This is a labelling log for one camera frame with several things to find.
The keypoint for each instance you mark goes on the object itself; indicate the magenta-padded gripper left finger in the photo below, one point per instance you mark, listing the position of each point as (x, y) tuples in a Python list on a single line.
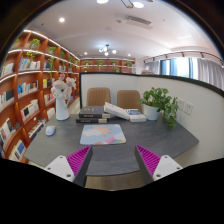
[(73, 167)]

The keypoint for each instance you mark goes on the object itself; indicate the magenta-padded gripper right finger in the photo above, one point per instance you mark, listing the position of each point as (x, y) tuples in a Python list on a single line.
[(152, 166)]

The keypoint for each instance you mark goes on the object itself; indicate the bottom black book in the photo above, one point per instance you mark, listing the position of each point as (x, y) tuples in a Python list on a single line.
[(91, 120)]

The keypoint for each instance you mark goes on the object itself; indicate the black book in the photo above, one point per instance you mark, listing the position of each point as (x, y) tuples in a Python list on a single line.
[(91, 120), (93, 112)]

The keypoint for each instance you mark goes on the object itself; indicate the white plant pot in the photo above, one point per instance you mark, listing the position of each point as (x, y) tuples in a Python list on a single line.
[(150, 112)]

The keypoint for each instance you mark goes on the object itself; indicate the blue white book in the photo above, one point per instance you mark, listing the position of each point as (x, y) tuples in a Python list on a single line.
[(135, 115)]

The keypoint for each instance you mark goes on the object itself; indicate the top black book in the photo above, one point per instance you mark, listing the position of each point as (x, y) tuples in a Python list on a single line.
[(93, 112)]

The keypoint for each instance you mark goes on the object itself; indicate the white vase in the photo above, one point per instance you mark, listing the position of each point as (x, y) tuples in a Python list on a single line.
[(61, 110)]

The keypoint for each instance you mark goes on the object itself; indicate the open white book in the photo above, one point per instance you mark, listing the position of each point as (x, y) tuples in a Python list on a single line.
[(115, 110)]

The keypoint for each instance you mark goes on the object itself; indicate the green potted plant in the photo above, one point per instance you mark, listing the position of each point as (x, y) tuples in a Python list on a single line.
[(158, 98)]

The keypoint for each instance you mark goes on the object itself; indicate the right brown chair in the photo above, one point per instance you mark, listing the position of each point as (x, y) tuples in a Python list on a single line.
[(128, 99)]

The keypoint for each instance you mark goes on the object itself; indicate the brown chair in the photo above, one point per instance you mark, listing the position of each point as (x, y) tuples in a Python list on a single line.
[(128, 99), (98, 96)]

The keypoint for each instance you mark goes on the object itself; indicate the left brown chair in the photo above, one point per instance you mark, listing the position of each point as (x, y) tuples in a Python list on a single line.
[(98, 96)]

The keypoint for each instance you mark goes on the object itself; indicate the pink white flower bouquet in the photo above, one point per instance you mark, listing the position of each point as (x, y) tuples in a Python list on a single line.
[(62, 88)]

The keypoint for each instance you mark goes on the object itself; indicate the orange wooden bookshelf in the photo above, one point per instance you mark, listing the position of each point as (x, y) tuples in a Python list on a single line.
[(29, 69)]

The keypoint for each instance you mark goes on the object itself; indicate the grey window curtain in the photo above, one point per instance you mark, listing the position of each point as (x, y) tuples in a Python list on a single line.
[(211, 73)]

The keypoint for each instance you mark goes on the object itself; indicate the ceiling chandelier lamp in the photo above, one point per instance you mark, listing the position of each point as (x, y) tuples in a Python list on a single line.
[(106, 50)]

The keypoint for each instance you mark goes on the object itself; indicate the white wall socket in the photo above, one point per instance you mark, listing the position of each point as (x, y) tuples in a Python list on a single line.
[(185, 106)]

